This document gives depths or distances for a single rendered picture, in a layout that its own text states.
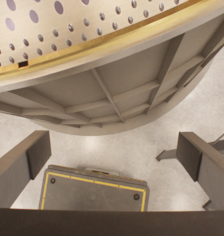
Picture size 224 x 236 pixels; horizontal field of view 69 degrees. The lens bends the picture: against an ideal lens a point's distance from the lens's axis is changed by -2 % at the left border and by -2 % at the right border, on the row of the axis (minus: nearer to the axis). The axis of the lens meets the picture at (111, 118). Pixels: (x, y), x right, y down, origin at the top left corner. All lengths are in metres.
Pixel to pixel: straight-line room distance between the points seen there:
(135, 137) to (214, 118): 0.65
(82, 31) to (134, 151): 1.21
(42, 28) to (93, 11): 0.08
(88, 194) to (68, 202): 0.14
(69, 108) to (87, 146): 0.82
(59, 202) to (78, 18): 1.12
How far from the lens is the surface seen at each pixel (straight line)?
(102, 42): 0.27
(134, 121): 1.39
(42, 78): 0.31
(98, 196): 1.16
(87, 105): 0.66
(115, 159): 1.42
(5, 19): 0.30
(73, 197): 1.21
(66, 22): 0.28
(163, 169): 1.44
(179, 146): 0.17
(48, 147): 0.16
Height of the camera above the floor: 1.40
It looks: 79 degrees down
